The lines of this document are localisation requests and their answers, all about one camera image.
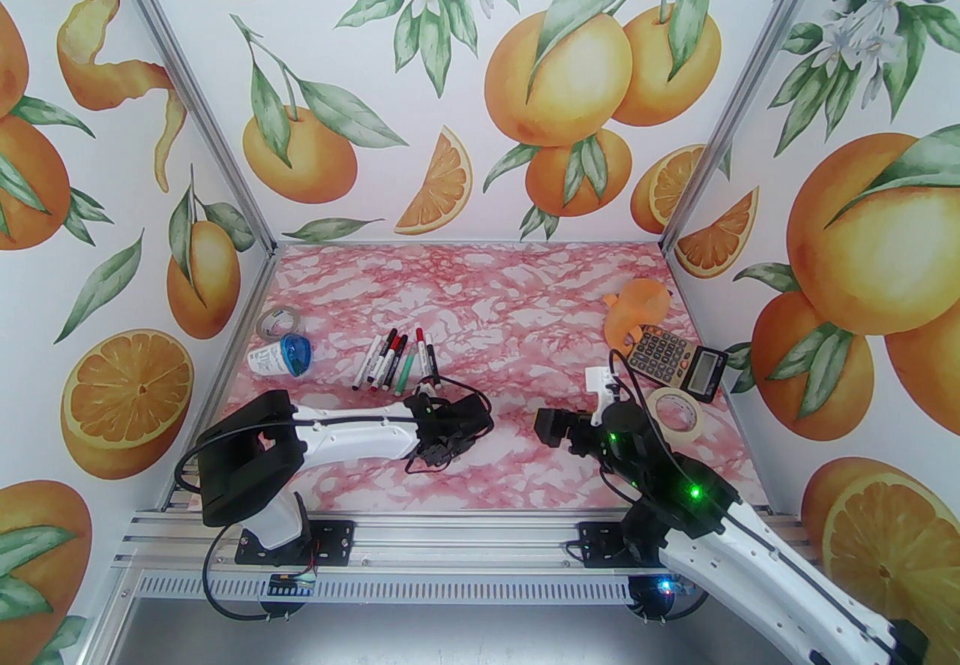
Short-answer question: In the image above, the white slotted cable duct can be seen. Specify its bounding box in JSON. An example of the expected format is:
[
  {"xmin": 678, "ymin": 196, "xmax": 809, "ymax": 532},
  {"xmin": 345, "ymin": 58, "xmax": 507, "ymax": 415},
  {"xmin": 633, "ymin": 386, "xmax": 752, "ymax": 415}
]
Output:
[{"xmin": 131, "ymin": 572, "xmax": 646, "ymax": 604}]

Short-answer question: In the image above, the white thin pen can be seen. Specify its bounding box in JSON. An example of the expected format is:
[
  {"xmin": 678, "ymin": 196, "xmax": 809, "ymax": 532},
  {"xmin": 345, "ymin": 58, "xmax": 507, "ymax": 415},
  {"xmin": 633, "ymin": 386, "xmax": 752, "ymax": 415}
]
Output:
[{"xmin": 351, "ymin": 336, "xmax": 378, "ymax": 393}]

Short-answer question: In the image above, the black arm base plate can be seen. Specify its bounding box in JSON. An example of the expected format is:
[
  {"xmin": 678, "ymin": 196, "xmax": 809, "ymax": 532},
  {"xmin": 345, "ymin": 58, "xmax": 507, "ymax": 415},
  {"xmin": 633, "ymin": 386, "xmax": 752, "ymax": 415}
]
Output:
[
  {"xmin": 576, "ymin": 521, "xmax": 638, "ymax": 569},
  {"xmin": 235, "ymin": 518, "xmax": 355, "ymax": 567}
]

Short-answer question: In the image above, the long aluminium frame rail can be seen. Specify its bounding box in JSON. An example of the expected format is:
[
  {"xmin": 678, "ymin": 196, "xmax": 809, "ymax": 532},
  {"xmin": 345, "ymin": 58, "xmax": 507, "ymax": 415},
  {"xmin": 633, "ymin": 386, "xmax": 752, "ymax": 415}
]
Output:
[{"xmin": 112, "ymin": 506, "xmax": 815, "ymax": 576}]

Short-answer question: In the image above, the grey desk calculator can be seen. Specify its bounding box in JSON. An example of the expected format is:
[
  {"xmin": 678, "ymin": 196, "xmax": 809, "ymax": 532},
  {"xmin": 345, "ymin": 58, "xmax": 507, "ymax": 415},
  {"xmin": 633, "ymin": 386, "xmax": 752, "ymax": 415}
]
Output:
[{"xmin": 624, "ymin": 326, "xmax": 730, "ymax": 399}]

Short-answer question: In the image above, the beige masking tape roll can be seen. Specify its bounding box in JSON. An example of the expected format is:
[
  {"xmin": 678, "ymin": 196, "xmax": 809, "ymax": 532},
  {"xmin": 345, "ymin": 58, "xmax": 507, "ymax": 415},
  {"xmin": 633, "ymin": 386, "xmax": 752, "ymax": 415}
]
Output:
[{"xmin": 643, "ymin": 387, "xmax": 707, "ymax": 439}]

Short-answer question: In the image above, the white bottle blue cap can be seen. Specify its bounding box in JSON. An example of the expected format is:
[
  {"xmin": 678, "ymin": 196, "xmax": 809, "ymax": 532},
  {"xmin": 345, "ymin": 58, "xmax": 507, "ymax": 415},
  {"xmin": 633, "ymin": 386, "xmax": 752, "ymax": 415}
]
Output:
[{"xmin": 247, "ymin": 336, "xmax": 314, "ymax": 378}]

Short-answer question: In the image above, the clear tape roll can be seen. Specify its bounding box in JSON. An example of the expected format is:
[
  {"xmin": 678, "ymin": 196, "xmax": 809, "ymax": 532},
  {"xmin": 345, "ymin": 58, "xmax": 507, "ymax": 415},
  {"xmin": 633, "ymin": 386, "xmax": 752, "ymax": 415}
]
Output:
[{"xmin": 255, "ymin": 308, "xmax": 305, "ymax": 342}]

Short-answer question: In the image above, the aluminium frame post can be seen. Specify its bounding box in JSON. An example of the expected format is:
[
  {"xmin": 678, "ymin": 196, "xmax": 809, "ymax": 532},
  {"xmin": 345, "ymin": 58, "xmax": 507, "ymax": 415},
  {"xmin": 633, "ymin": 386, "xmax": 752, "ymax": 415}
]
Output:
[
  {"xmin": 81, "ymin": 0, "xmax": 278, "ymax": 257},
  {"xmin": 658, "ymin": 0, "xmax": 867, "ymax": 256}
]

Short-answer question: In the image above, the pink marble patterned mat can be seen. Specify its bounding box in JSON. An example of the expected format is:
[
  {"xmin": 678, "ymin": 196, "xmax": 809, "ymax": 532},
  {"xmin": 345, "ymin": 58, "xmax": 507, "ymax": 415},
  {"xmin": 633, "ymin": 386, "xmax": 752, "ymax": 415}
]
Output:
[{"xmin": 191, "ymin": 242, "xmax": 755, "ymax": 514}]

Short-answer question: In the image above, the orange plush toy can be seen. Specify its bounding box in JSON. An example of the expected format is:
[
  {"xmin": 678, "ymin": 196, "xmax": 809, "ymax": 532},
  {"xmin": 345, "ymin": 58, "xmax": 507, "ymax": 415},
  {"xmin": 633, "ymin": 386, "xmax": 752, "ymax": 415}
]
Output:
[{"xmin": 602, "ymin": 278, "xmax": 672, "ymax": 363}]

